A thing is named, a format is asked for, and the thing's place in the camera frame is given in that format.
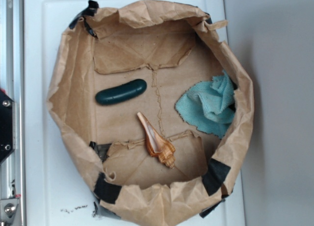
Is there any dark green plastic pickle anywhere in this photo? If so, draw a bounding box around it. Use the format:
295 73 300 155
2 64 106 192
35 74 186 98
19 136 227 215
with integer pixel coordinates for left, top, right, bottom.
95 79 147 105

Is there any brown paper bag tray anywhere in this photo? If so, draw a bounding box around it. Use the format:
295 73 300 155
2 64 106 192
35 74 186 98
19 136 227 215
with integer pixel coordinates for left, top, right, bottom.
47 0 254 226

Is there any orange spiral sea shell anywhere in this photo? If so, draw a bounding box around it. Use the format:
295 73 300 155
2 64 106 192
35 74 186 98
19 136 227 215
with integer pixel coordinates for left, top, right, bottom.
137 112 176 169

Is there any light blue cloth rag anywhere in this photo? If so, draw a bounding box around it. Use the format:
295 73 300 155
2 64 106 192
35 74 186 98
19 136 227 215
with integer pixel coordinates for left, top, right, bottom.
175 71 235 139

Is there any black robot mount plate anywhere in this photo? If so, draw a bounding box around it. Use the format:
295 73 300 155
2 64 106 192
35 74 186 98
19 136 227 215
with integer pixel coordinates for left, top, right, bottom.
0 90 13 164

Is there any aluminium frame rail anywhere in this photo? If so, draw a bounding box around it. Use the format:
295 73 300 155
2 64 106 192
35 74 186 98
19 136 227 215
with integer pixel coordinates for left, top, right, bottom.
0 0 26 226

